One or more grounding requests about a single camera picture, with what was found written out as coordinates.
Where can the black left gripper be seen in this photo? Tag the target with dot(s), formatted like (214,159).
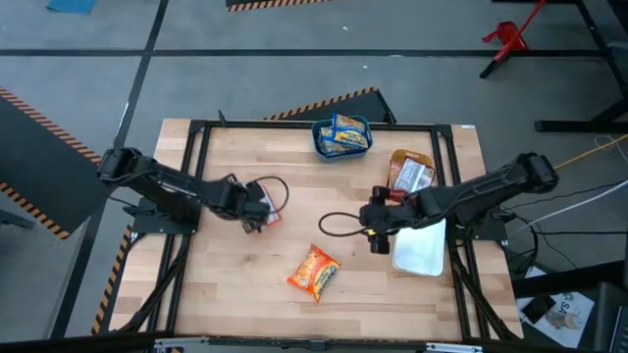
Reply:
(238,201)

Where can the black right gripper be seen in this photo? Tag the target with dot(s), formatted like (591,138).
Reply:
(385,218)

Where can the orange Maruchan chicken packet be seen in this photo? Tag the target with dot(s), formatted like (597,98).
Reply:
(314,272)
(272,211)

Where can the yellow plastic bin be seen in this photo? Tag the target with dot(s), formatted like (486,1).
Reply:
(411,152)

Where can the blue Maruchan ramen packet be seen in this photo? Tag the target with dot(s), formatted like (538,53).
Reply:
(326,142)
(350,137)

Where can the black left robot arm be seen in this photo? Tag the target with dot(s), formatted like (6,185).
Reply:
(157,181)

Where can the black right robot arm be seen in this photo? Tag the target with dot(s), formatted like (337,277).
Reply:
(481,191)

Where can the blue plastic bin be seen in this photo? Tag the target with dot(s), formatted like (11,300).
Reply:
(338,155)

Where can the black hazard-striped floor mat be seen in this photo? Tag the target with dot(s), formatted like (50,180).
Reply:
(34,162)
(343,108)
(275,4)

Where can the yellow black hazard tape strip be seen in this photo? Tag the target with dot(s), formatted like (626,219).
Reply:
(113,279)

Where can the black phone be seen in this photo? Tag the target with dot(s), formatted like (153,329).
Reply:
(538,309)

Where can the printed paper sheet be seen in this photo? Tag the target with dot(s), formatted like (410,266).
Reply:
(574,314)

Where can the red floor stand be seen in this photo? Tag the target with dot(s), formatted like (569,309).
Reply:
(510,36)

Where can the grey table leg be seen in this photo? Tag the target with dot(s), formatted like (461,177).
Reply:
(12,218)

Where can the blue floor mat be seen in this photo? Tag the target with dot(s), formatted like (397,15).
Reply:
(71,5)

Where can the black metal table frame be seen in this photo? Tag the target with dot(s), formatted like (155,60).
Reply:
(245,123)

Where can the black desk frame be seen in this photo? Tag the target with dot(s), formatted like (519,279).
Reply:
(584,125)

